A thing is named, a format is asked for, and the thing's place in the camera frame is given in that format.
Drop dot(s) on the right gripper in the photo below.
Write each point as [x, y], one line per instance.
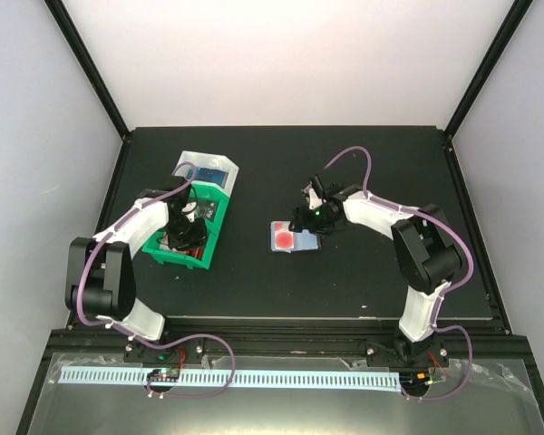
[300, 217]

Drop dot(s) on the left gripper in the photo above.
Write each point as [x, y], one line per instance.
[198, 239]

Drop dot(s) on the red credit card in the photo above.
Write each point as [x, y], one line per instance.
[194, 253]

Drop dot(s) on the white card with red circle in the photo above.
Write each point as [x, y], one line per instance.
[282, 239]

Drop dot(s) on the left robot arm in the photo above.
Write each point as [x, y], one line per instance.
[100, 282]

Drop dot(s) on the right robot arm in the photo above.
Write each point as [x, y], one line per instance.
[432, 258]

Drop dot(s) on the black cards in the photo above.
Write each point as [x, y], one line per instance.
[207, 209]

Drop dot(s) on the blue cards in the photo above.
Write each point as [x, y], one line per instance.
[212, 176]

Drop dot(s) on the green plastic bin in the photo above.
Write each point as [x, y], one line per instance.
[215, 193]
[157, 247]

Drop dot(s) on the clear white plastic bin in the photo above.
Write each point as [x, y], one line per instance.
[194, 159]

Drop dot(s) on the left small circuit board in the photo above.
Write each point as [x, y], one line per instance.
[163, 375]

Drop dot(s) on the small circuit board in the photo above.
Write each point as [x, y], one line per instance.
[414, 379]
[163, 375]

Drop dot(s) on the right small circuit board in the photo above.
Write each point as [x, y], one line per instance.
[414, 379]

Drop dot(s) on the clear acrylic sheet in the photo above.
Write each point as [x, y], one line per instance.
[104, 395]

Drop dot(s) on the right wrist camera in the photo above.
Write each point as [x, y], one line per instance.
[311, 197]

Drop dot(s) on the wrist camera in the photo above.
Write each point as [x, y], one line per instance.
[311, 197]
[190, 211]

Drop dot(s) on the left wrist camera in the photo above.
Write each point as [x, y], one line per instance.
[190, 211]

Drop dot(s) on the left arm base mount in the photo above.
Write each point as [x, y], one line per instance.
[163, 351]

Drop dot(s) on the black aluminium front rail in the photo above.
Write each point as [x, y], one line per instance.
[364, 338]

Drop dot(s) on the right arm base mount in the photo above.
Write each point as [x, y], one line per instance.
[396, 351]

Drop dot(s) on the white slotted cable duct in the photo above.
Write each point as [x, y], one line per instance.
[229, 378]

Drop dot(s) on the left black frame post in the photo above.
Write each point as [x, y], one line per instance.
[82, 55]

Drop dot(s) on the black frame post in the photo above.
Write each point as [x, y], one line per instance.
[489, 61]
[82, 55]

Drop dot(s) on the right black frame post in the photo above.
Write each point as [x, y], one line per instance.
[489, 61]

